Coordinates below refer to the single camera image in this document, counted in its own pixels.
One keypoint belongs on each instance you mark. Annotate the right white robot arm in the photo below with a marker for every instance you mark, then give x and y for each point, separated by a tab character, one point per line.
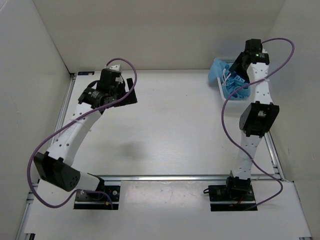
252	65

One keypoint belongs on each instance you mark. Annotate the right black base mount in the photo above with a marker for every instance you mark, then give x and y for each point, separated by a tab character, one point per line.
221	201

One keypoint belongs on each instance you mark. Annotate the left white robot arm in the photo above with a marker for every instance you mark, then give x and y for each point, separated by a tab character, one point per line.
55	165

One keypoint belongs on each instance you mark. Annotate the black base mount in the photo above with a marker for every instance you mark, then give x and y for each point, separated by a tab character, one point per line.
99	201
221	201

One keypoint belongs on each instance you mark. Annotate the white plastic basket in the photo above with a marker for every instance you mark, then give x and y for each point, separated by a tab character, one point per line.
242	95

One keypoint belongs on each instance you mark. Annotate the light blue shorts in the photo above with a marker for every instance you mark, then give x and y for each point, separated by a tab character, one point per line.
219	72

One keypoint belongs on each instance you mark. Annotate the aluminium frame rail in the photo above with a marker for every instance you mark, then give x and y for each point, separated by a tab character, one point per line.
174	132

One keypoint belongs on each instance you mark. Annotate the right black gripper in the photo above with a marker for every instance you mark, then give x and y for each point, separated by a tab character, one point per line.
236	67

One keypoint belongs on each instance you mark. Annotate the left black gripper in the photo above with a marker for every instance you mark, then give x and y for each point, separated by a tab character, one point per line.
130	99

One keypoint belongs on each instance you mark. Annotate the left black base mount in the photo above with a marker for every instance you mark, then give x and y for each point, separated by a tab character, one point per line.
99	201

